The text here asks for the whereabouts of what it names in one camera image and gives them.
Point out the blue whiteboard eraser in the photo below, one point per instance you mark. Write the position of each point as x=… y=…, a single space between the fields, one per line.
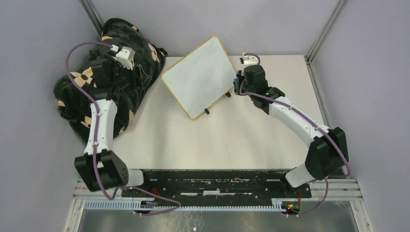
x=236 y=86

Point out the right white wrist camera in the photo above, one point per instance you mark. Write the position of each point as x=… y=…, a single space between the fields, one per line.
x=249 y=59

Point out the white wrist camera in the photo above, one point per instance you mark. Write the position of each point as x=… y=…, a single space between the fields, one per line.
x=126 y=57
x=249 y=59

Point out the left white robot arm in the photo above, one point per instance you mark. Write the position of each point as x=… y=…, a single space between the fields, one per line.
x=99 y=166

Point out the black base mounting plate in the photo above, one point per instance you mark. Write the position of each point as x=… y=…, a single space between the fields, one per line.
x=223 y=187

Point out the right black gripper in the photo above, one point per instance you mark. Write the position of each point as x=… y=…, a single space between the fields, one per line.
x=241 y=75

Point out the white slotted cable duct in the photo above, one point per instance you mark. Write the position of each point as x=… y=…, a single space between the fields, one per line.
x=139 y=205

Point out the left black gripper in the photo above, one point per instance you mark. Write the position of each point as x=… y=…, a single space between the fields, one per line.
x=136 y=79

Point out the black floral blanket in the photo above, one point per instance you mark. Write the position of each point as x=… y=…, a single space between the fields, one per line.
x=119 y=32

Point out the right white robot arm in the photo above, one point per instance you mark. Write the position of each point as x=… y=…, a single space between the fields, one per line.
x=327 y=147

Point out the wire whiteboard stand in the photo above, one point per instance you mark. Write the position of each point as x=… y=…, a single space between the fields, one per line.
x=226 y=95

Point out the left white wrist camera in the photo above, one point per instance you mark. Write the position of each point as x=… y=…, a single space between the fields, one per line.
x=126 y=57

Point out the yellow framed whiteboard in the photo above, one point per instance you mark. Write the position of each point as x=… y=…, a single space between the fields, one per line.
x=201 y=77

